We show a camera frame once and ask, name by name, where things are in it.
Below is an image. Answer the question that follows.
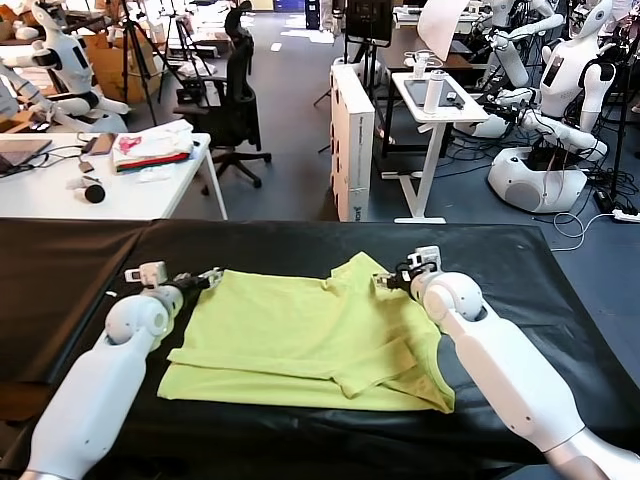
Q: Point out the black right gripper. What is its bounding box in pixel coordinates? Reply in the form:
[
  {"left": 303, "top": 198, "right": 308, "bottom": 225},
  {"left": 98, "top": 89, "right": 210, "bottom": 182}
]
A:
[{"left": 372, "top": 269, "right": 426, "bottom": 301}]

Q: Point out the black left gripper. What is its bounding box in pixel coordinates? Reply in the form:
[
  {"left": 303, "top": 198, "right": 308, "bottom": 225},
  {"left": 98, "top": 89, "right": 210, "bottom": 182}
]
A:
[{"left": 167, "top": 267, "right": 225, "bottom": 306}]

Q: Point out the yellow-green t-shirt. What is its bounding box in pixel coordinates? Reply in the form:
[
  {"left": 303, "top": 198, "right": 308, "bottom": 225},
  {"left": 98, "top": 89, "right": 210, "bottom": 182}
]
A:
[{"left": 157, "top": 251, "right": 457, "bottom": 415}]

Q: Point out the stack of folded clothes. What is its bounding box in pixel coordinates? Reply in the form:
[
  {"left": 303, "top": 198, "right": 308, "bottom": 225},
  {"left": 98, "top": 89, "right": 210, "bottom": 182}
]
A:
[{"left": 110, "top": 120, "right": 195, "bottom": 175}]

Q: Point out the tall white cardboard box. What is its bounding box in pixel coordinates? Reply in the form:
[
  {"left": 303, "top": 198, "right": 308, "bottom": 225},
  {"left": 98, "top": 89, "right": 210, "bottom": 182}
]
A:
[{"left": 328, "top": 64, "right": 375, "bottom": 224}]

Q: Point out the white standing desk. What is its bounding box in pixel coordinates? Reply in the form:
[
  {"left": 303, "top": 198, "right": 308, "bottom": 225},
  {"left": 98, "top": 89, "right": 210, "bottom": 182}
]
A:
[{"left": 379, "top": 72, "right": 490, "bottom": 225}]

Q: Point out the dark brown table mat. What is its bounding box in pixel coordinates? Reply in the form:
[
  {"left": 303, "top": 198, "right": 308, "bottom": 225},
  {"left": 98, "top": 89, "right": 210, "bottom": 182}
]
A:
[{"left": 0, "top": 218, "right": 161, "bottom": 387}]

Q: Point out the black office chair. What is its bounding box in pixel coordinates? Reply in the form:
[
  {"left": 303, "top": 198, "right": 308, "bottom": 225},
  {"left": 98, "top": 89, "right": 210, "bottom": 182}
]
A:
[{"left": 172, "top": 2, "right": 272, "bottom": 197}]

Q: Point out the brown phone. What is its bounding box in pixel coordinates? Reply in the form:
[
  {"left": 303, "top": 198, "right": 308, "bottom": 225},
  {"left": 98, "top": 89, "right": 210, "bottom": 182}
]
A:
[{"left": 88, "top": 132, "right": 119, "bottom": 157}]

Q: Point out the white work table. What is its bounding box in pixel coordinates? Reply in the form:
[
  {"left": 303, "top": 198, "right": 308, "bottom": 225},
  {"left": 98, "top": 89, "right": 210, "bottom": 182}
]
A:
[{"left": 0, "top": 132, "right": 229, "bottom": 222}]

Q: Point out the dark tablet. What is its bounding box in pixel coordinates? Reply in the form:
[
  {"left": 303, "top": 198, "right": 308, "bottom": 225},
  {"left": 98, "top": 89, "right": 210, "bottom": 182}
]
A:
[{"left": 403, "top": 78, "right": 466, "bottom": 109}]

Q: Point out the white water bottle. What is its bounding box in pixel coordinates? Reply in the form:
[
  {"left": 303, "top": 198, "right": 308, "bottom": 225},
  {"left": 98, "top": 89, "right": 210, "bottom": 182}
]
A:
[{"left": 423, "top": 69, "right": 446, "bottom": 115}]

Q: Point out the white drone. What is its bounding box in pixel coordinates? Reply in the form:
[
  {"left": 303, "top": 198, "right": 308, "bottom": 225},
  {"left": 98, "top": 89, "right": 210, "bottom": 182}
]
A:
[{"left": 403, "top": 49, "right": 445, "bottom": 80}]

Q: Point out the brown cardboard box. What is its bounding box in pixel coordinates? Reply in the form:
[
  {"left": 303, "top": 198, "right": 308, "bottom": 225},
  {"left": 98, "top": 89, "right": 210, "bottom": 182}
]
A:
[{"left": 82, "top": 32, "right": 164, "bottom": 106}]

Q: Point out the grey laptop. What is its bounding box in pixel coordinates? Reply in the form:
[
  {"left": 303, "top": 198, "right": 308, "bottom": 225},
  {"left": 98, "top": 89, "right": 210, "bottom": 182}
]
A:
[{"left": 0, "top": 139, "right": 54, "bottom": 177}]

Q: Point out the dark wooden desk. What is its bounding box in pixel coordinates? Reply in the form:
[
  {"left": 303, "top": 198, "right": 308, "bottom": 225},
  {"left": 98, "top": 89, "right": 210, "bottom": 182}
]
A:
[{"left": 374, "top": 42, "right": 474, "bottom": 161}]

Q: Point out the tall black tripod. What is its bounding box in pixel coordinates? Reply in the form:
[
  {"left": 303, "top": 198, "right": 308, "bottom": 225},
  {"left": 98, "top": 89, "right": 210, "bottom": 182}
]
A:
[{"left": 117, "top": 0, "right": 186, "bottom": 129}]

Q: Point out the white humanoid robot black waist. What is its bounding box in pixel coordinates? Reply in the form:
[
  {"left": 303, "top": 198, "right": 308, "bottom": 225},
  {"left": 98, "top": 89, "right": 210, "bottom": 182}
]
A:
[{"left": 0, "top": 0, "right": 130, "bottom": 134}]

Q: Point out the white curved board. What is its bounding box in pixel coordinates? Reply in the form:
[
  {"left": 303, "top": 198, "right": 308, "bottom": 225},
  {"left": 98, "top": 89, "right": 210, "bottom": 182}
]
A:
[{"left": 417, "top": 0, "right": 471, "bottom": 62}]

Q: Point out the short black tripod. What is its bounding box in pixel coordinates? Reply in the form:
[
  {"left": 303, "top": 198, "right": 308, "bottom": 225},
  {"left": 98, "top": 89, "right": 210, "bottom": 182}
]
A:
[{"left": 159, "top": 12, "right": 214, "bottom": 106}]

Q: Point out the black monitor on stand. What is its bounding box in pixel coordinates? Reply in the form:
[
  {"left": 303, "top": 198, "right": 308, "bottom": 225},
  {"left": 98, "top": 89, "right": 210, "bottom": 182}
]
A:
[{"left": 345, "top": 0, "right": 393, "bottom": 50}]

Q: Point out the white humanoid robot on base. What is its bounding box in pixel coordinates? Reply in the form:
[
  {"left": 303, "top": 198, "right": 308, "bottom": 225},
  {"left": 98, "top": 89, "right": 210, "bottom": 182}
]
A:
[{"left": 487, "top": 0, "right": 617, "bottom": 215}]

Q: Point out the black pole stand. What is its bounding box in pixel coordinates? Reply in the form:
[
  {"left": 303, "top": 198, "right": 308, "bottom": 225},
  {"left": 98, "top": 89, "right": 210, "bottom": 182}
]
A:
[{"left": 592, "top": 29, "right": 632, "bottom": 211}]

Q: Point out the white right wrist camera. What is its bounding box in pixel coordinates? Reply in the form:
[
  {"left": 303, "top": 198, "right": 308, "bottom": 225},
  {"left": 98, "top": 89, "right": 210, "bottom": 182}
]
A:
[{"left": 407, "top": 244, "right": 442, "bottom": 274}]

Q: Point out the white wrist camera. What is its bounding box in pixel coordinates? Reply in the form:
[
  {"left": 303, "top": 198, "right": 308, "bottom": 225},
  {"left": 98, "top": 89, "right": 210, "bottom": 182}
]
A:
[
  {"left": 407, "top": 244, "right": 442, "bottom": 274},
  {"left": 123, "top": 261, "right": 169, "bottom": 290}
]

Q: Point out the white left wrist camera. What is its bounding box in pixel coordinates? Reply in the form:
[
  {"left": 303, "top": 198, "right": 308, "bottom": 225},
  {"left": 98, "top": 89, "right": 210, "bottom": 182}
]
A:
[{"left": 123, "top": 261, "right": 169, "bottom": 290}]

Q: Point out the white floor cable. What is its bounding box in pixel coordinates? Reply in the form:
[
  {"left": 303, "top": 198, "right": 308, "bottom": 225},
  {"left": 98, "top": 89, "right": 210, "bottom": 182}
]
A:
[{"left": 549, "top": 212, "right": 614, "bottom": 253}]

